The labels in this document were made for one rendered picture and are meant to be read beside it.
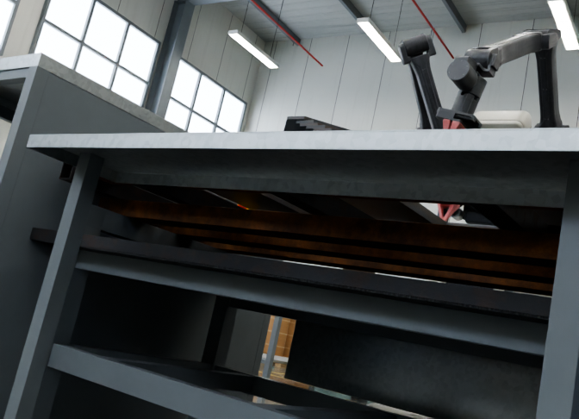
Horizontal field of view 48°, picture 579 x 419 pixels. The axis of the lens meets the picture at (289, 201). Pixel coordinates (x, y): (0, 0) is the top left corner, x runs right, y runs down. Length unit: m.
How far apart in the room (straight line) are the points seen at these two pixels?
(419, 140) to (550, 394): 0.36
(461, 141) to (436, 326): 0.42
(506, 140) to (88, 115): 1.44
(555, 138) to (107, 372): 1.21
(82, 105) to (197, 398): 0.97
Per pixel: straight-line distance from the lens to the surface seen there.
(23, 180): 1.94
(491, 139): 0.88
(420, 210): 1.74
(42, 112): 1.97
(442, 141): 0.90
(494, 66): 1.74
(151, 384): 1.59
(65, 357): 1.83
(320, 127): 1.05
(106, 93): 2.10
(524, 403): 1.95
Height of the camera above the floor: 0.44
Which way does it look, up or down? 11 degrees up
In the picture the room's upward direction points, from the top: 12 degrees clockwise
